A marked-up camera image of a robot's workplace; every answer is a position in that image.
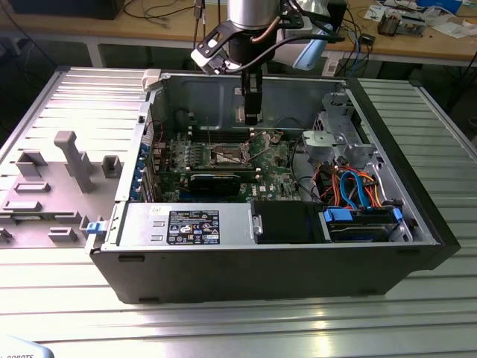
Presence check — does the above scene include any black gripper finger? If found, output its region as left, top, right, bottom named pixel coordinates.
left=241, top=70, right=265, bottom=126

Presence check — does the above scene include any silver CPU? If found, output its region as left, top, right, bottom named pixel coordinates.
left=236, top=105, right=265, bottom=125

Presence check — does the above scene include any metal socket cover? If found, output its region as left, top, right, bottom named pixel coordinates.
left=241, top=131, right=271, bottom=160

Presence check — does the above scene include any black RAM slot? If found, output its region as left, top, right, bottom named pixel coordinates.
left=189, top=126, right=256, bottom=136
left=190, top=134, right=256, bottom=145
left=186, top=171, right=261, bottom=181
left=184, top=165, right=260, bottom=173

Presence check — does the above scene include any CPU socket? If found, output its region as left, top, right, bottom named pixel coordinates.
left=209, top=142, right=250, bottom=167

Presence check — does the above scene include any black case fan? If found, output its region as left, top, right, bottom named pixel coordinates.
left=174, top=107, right=197, bottom=130

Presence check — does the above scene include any green motherboard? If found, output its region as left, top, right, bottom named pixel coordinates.
left=151, top=128, right=305, bottom=204

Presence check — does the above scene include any white label sticker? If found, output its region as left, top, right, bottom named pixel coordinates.
left=321, top=51, right=338, bottom=76

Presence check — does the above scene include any silver drive cage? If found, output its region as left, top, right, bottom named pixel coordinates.
left=300, top=91, right=376, bottom=165

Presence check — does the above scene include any black graphics card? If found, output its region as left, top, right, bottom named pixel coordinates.
left=189, top=172, right=242, bottom=197

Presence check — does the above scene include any beige case corner clip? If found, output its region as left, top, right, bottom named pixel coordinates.
left=142, top=69, right=162, bottom=92

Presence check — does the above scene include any tall black box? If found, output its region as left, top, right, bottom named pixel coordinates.
left=329, top=0, right=348, bottom=44

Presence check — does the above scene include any black plastic shroud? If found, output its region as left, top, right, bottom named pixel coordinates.
left=256, top=201, right=323, bottom=245

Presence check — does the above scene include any small white paper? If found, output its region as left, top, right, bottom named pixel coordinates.
left=364, top=4, right=385, bottom=22

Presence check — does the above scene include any wooden workbench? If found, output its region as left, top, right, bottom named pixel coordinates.
left=0, top=0, right=477, bottom=70

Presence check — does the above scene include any blue disk carrier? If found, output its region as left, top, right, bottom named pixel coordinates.
left=323, top=207, right=404, bottom=243

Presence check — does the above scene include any metal heat sink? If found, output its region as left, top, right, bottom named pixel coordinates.
left=377, top=9, right=402, bottom=37

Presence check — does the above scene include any silver power supply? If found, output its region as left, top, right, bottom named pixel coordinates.
left=101, top=203, right=258, bottom=250

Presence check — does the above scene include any green circuit board device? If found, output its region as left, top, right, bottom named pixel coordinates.
left=399, top=13, right=428, bottom=38

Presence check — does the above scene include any hard disk drive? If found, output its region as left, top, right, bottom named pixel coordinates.
left=329, top=222, right=397, bottom=242

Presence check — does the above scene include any black PC case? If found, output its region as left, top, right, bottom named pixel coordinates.
left=88, top=69, right=461, bottom=306

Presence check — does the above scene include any black computer box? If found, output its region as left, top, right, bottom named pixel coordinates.
left=7, top=0, right=124, bottom=22

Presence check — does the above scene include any blue cardboard box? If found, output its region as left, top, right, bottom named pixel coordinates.
left=415, top=0, right=464, bottom=12

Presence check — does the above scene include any white paper sheet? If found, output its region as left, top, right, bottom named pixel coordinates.
left=432, top=20, right=475, bottom=39

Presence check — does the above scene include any grey parts rack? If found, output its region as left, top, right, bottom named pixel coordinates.
left=0, top=130, right=126, bottom=249

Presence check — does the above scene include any pale blue teach pendant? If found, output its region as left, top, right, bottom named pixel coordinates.
left=0, top=334, right=56, bottom=358

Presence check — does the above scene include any black camera cable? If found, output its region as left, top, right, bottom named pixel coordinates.
left=221, top=34, right=346, bottom=72

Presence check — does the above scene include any copper coloured hose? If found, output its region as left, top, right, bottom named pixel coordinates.
left=250, top=16, right=279, bottom=44

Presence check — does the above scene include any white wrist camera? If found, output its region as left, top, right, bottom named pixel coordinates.
left=190, top=35, right=230, bottom=76

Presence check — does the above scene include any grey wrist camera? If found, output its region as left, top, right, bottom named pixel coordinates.
left=279, top=22, right=315, bottom=44

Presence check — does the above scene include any orange wire bundle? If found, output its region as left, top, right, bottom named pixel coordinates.
left=316, top=166, right=387, bottom=209

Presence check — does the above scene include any blue flat wire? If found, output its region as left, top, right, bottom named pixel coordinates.
left=338, top=169, right=370, bottom=212

